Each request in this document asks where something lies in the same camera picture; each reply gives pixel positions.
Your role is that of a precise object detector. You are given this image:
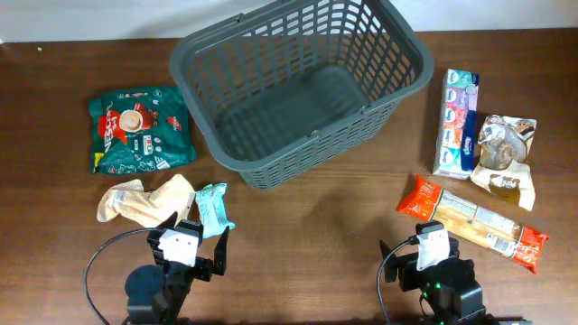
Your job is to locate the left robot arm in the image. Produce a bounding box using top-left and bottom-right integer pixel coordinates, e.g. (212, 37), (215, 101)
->
(125, 213), (230, 325)

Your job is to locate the green Nescafe coffee bag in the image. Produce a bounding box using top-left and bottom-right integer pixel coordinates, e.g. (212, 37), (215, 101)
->
(88, 87), (197, 175)

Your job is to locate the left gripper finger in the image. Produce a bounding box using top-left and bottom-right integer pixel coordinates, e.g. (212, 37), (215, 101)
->
(212, 227), (229, 275)
(156, 212), (178, 231)

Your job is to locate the dark grey plastic basket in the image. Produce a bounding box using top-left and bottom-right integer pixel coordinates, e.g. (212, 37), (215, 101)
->
(170, 0), (434, 190)

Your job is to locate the left black cable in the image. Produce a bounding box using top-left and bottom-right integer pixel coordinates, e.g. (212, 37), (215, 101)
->
(83, 227), (157, 325)

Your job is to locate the mint green snack packet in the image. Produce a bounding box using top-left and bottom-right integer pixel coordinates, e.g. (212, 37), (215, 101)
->
(195, 183), (236, 238)

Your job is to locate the orange spaghetti packet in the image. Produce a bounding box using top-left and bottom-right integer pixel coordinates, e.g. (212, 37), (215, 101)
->
(396, 175), (549, 274)

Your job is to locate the brown white pastry bag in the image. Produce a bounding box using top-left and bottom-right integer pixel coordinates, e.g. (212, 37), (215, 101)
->
(470, 115), (536, 211)

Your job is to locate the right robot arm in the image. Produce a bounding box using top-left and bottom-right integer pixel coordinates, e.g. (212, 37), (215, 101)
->
(377, 236), (530, 325)

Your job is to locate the Kleenex tissue multipack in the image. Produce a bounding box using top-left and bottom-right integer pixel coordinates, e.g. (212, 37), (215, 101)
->
(433, 69), (480, 180)

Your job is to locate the beige crumpled snack bag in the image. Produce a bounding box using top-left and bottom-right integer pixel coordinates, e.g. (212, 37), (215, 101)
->
(97, 174), (196, 228)

